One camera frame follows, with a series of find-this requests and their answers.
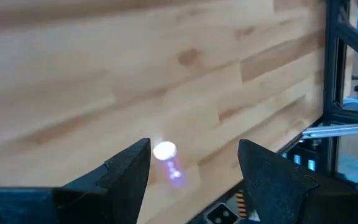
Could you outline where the magenta medicine bottle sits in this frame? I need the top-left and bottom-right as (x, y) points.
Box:
(152, 141), (186, 189)

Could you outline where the black aluminium table frame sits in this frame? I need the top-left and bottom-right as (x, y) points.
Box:
(321, 0), (358, 125)

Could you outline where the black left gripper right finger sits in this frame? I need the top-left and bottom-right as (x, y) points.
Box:
(237, 139), (358, 224)

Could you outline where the white frame bracket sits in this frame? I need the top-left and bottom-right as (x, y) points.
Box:
(301, 123), (358, 139)

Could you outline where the black table-level camera block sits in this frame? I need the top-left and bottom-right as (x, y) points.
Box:
(203, 202), (241, 224)

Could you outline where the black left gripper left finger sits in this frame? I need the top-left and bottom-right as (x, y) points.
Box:
(52, 138), (152, 224)

